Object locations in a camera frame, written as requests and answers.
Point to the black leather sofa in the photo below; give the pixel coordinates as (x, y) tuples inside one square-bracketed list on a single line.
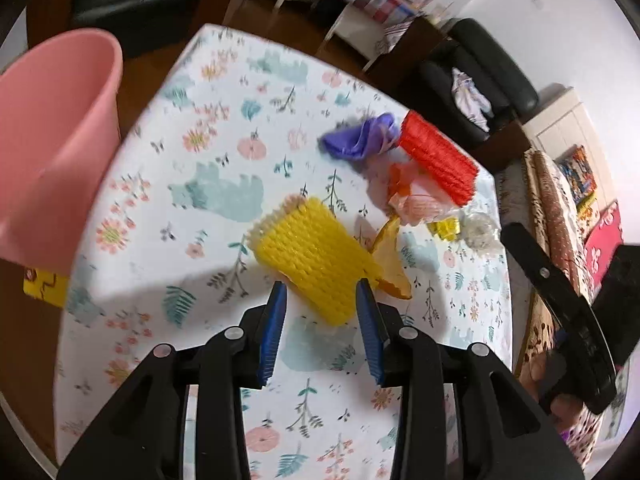
[(500, 70)]

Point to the red foam fruit net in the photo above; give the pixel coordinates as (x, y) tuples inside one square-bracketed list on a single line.
[(435, 155)]

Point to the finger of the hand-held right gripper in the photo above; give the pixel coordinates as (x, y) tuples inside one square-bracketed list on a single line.
[(560, 300), (557, 375)]

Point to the black leather armchair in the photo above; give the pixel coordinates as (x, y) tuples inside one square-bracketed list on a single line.
[(135, 0)]

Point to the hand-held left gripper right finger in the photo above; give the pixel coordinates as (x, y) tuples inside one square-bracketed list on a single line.
[(370, 335)]

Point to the yellow card on floor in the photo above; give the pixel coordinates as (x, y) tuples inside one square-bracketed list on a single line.
[(45, 285)]

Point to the leopard print blanket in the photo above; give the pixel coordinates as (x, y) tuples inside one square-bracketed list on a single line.
[(545, 195)]

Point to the yellow snack wrapper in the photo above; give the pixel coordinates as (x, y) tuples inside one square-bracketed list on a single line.
[(392, 270)]

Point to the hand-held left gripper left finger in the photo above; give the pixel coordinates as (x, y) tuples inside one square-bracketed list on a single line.
[(272, 330)]

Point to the patterned cloth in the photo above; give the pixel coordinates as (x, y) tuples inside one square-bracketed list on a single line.
[(470, 97)]

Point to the purple plastic bag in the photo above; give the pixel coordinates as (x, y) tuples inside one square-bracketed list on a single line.
[(350, 140)]

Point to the white low table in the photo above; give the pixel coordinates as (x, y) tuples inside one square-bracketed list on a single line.
[(345, 22)]

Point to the white cabinet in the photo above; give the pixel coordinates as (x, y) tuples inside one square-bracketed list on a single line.
[(565, 120)]

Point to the orange plastic wrapper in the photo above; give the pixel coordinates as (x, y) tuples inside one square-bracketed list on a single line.
[(415, 205)]

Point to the clear plastic bag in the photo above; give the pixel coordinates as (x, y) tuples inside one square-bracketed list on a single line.
[(481, 234)]

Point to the pink plastic bin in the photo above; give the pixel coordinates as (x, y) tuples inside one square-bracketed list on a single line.
[(50, 135)]

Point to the yellow foam fruit net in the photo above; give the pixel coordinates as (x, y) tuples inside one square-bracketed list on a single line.
[(310, 250)]

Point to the colourful picture box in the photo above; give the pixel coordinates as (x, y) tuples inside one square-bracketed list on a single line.
[(580, 175)]

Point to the yellow printed wrapper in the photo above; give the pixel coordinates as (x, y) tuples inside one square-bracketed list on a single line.
[(445, 229)]

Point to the floral printed tablecloth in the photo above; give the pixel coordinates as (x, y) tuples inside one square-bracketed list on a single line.
[(200, 260)]

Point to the red printed cloth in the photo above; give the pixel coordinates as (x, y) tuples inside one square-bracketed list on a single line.
[(602, 245)]

